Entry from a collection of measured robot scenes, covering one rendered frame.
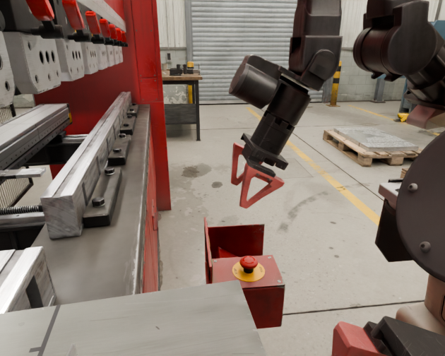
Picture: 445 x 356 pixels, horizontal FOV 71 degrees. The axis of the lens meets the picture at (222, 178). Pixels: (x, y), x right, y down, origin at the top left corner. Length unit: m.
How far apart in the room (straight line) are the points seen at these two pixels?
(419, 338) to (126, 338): 0.22
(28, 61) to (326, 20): 0.41
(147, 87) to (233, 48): 5.53
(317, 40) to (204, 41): 7.19
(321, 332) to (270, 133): 1.31
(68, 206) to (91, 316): 0.38
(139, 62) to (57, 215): 1.75
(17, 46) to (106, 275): 0.37
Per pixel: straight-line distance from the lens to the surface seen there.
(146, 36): 2.33
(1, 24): 0.34
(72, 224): 0.71
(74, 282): 0.60
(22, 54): 0.50
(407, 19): 0.55
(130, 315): 0.33
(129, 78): 2.34
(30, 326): 0.36
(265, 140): 0.51
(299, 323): 1.71
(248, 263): 0.69
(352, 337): 0.23
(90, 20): 0.87
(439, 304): 0.67
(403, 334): 0.21
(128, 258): 0.62
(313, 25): 0.51
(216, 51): 7.70
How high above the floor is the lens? 1.23
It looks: 22 degrees down
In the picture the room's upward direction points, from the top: straight up
